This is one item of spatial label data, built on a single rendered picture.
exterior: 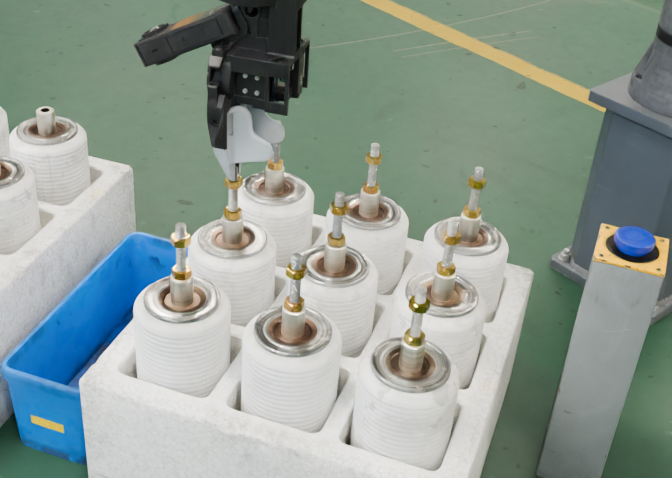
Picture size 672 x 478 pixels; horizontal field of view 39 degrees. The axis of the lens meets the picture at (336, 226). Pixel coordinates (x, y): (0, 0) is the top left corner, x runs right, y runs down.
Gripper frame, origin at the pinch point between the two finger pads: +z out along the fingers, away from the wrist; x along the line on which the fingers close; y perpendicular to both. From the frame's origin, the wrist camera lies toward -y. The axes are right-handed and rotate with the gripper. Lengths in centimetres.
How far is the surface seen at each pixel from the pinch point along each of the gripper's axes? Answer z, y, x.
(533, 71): 35, 28, 120
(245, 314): 16.1, 3.5, -3.8
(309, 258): 9.0, 9.6, -1.0
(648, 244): 1.5, 43.1, 2.7
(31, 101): 34, -63, 65
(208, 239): 9.0, -1.6, -1.4
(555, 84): 35, 33, 115
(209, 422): 16.5, 5.5, -19.9
